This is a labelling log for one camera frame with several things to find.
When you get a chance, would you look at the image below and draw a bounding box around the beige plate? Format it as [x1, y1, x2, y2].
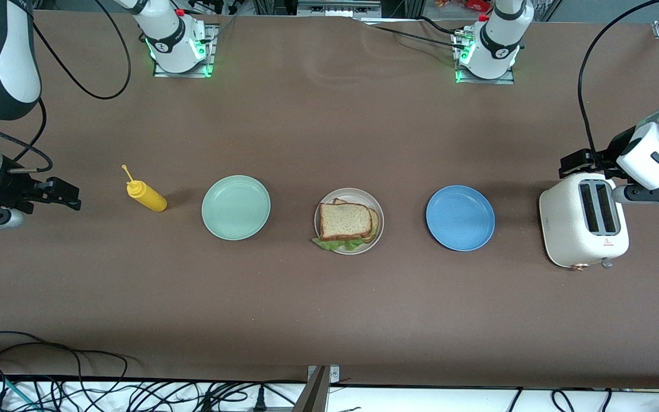
[313, 188, 385, 255]

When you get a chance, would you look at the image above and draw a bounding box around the light green plate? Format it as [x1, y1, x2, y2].
[201, 175, 272, 241]

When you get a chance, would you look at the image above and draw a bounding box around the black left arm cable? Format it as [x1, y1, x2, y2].
[578, 0, 659, 167]

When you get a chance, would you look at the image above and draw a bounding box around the brown bread slice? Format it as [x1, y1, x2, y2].
[319, 202, 374, 241]
[331, 198, 380, 244]

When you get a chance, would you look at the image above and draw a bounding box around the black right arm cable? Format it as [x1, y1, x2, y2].
[0, 0, 133, 175]

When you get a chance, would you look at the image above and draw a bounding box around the red packaged item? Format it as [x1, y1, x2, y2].
[435, 0, 493, 13]

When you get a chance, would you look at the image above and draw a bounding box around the blue plate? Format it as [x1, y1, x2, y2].
[426, 184, 496, 252]

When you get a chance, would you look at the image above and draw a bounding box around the green lettuce leaf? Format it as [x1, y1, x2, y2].
[312, 236, 371, 251]

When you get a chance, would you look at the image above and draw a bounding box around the grey metal box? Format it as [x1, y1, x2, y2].
[297, 0, 383, 18]

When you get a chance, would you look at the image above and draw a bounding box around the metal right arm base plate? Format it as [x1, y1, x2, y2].
[152, 23, 217, 78]

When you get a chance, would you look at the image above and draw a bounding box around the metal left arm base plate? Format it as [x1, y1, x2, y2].
[452, 27, 516, 85]

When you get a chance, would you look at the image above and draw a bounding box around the white toaster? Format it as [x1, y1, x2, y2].
[539, 173, 631, 271]

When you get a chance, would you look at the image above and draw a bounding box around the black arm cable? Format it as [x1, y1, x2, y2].
[578, 0, 659, 167]
[0, 0, 133, 175]

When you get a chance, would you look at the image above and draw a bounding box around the metal table bracket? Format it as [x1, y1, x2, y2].
[292, 365, 342, 412]

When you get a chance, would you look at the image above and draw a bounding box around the black base cable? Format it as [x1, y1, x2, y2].
[358, 16, 470, 53]

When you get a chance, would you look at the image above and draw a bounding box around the yellow mustard squeeze bottle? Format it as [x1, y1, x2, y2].
[122, 165, 168, 213]

